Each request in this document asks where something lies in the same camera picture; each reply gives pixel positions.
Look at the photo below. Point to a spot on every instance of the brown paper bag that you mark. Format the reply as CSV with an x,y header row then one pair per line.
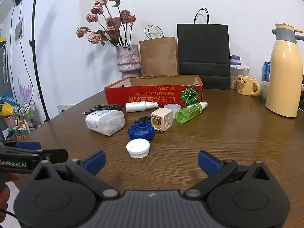
x,y
159,57

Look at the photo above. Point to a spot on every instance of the clear nut container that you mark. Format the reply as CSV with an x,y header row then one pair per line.
x,y
237,76

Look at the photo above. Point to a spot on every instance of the black paper bag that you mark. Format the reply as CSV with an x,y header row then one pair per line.
x,y
203,52

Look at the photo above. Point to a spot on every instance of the blue can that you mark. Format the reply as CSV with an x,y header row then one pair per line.
x,y
266,71

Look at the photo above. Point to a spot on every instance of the yellow thermos jug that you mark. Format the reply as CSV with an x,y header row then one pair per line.
x,y
283,76

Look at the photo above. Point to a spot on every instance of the green spray bottle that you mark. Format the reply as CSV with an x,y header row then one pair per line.
x,y
190,112

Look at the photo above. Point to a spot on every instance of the red cardboard box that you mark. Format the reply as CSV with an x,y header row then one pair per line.
x,y
147,95

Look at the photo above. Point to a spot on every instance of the white tape roll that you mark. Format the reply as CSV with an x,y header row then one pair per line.
x,y
172,106

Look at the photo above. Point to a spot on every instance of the purple lidded jar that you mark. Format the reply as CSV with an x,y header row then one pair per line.
x,y
235,60

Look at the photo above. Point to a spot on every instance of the white spray bottle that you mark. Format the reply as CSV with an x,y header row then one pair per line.
x,y
136,106

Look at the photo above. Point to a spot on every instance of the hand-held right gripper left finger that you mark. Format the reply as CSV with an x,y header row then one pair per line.
x,y
95,162

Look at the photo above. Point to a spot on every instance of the black light stand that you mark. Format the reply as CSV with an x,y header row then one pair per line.
x,y
35,52

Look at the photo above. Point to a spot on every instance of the white bottle cap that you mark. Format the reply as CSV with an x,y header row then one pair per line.
x,y
137,148

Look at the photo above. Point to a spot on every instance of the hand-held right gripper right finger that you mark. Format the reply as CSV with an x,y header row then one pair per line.
x,y
209,162

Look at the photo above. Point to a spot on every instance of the white wall heater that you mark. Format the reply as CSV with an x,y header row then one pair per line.
x,y
64,108

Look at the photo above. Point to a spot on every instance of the blue bottle cap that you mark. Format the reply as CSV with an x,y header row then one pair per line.
x,y
141,131

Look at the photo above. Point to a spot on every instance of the person's left hand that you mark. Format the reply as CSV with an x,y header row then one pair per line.
x,y
4,194

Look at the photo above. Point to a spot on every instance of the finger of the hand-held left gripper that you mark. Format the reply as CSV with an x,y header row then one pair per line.
x,y
28,145
55,155

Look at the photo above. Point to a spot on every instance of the yellow bear mug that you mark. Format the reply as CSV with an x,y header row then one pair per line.
x,y
245,85

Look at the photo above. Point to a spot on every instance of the small black clip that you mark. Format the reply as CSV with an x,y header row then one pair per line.
x,y
143,119

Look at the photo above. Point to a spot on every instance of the wall poster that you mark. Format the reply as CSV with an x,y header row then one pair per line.
x,y
19,29

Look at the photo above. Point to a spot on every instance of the pink knitted vase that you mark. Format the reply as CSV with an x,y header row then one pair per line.
x,y
128,58

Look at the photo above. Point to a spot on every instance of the dried pink flowers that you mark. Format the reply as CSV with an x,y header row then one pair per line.
x,y
111,22

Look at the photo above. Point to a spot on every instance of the cream cube charger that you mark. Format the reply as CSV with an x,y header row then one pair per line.
x,y
162,121

